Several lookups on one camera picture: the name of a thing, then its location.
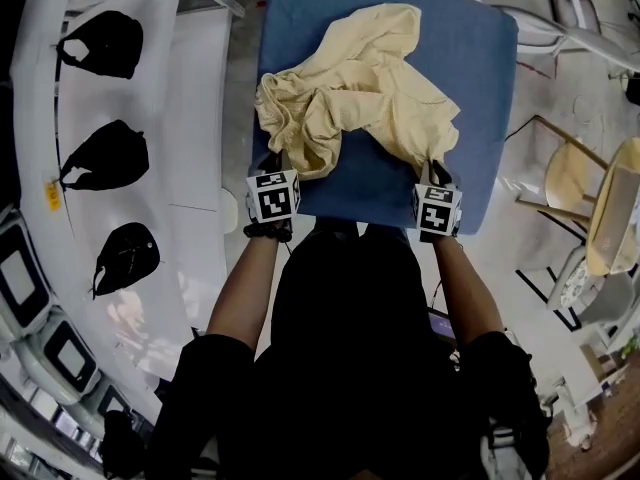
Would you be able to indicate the grey chair with floral cushion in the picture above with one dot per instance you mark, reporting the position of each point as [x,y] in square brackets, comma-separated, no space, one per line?
[572,283]

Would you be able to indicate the blue padded mat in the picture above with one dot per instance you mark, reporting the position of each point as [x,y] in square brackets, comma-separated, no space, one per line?
[360,188]

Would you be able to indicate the black cap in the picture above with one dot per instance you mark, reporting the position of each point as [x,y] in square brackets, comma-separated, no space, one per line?
[130,260]

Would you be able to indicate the grey-rimmed storage box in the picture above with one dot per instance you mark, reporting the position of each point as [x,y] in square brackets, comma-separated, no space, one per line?
[20,278]
[70,360]
[112,405]

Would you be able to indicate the yellow paper tag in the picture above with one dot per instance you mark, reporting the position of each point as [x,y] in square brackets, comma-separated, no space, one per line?
[52,198]

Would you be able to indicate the white round stool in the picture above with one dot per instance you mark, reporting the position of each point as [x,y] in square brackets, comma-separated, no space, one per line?
[229,213]

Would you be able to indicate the white low shelf unit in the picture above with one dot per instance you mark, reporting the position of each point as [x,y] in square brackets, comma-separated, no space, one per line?
[595,363]

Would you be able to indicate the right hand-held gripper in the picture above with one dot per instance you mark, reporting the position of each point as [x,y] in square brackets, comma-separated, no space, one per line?
[435,213]

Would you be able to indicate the black fabric bag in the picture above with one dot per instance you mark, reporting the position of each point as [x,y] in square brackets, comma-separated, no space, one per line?
[122,443]

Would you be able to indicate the person's right forearm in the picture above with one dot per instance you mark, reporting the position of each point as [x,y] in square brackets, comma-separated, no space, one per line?
[467,293]

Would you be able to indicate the person's left forearm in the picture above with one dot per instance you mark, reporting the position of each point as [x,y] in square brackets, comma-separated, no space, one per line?
[245,288]

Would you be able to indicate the row of black caps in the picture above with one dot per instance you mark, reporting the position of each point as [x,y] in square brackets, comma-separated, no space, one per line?
[110,160]

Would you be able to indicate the beige plastic basket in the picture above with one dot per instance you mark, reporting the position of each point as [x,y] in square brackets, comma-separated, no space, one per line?
[607,228]

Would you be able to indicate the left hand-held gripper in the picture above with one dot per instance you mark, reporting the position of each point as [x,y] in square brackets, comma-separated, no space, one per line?
[272,200]

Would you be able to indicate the black caps on rack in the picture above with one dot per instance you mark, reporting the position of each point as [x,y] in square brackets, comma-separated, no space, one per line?
[112,43]

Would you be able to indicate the light wooden stool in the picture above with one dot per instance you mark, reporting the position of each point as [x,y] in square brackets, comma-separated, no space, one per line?
[570,178]

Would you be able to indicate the white lounge chair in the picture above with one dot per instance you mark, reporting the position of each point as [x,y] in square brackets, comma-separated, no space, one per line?
[585,40]

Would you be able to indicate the person's black-clothed body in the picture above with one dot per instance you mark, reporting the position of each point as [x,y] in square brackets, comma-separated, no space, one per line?
[350,393]

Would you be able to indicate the person's right striped shoe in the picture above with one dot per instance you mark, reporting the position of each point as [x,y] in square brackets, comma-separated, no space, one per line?
[502,458]

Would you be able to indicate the small black monitor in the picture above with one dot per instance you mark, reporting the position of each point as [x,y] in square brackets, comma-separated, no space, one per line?
[442,325]

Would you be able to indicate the pale yellow garment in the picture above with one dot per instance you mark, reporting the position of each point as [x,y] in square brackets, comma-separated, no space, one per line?
[350,93]

